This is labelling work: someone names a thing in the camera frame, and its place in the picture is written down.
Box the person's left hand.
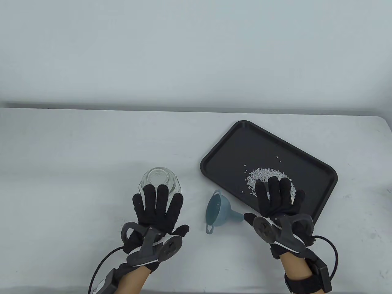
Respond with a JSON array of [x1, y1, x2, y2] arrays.
[[122, 184, 190, 272]]

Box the person's right hand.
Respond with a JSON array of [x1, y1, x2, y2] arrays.
[[243, 177, 314, 259]]

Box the pile of white rice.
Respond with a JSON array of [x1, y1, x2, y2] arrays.
[[242, 156, 297, 202]]

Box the clear glass jar lid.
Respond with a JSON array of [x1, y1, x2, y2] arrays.
[[141, 167, 180, 193]]

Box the blue plastic funnel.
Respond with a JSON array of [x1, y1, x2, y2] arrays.
[[206, 190, 244, 235]]

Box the black food tray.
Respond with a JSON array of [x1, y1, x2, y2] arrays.
[[200, 120, 338, 228]]

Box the person's left forearm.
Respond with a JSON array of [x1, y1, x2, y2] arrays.
[[121, 266, 151, 294]]

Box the person's right forearm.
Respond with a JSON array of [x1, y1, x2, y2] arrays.
[[281, 254, 310, 294]]

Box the grey tracking controller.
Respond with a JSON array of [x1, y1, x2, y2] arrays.
[[122, 222, 183, 267], [252, 214, 314, 253]]

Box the black wrist sensor box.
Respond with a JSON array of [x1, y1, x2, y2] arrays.
[[92, 268, 123, 294], [308, 257, 333, 293]]

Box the black wrist strap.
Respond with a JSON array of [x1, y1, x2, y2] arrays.
[[284, 271, 319, 294]]

